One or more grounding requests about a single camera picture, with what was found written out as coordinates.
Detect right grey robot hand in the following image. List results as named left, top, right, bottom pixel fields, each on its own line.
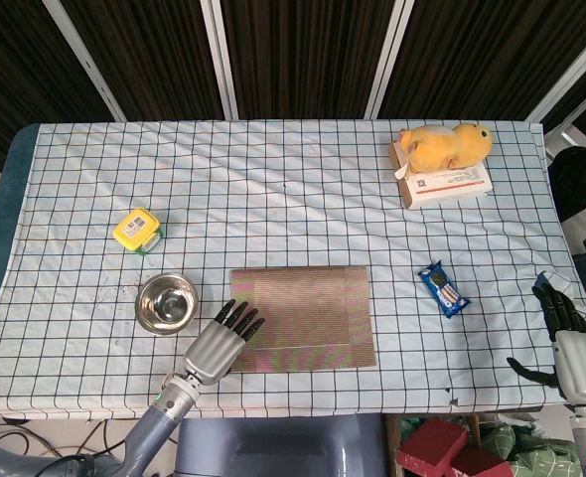
left=506, top=271, right=586, bottom=406

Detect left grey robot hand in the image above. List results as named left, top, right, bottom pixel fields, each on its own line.
left=181, top=299, right=266, bottom=387

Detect stainless steel bowl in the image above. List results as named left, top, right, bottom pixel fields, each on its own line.
left=134, top=271, right=200, bottom=335

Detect brown woven placemat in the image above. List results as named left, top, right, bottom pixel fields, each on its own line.
left=229, top=265, right=377, bottom=374

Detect green patterned cloth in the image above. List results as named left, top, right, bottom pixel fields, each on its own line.
left=476, top=419, right=585, bottom=477

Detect blue-grey robot torso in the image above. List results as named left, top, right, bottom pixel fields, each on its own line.
left=175, top=412, right=388, bottom=477

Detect small red box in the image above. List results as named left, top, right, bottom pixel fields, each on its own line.
left=449, top=446, right=513, bottom=477

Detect yellow-lidded green container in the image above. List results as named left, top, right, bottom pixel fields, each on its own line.
left=112, top=207, right=165, bottom=255

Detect blue cookie pack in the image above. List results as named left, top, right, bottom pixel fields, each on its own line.
left=417, top=259, right=473, bottom=320

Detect white black-checked tablecloth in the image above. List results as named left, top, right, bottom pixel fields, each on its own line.
left=0, top=118, right=586, bottom=421

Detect large red box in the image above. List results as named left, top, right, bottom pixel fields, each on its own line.
left=397, top=417, right=469, bottom=477

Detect black chair back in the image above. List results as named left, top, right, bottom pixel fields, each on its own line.
left=547, top=146, right=586, bottom=225

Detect white cardboard shipping box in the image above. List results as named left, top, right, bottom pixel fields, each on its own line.
left=390, top=141, right=493, bottom=211

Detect yellow plush toy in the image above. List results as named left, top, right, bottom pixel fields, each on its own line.
left=396, top=122, right=494, bottom=175

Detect tangled black floor cables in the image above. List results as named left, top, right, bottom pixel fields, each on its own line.
left=0, top=415, right=130, bottom=461

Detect white partition frame post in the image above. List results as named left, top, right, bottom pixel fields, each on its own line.
left=42, top=0, right=126, bottom=122
left=365, top=0, right=417, bottom=120
left=200, top=0, right=239, bottom=120
left=525, top=27, right=586, bottom=123

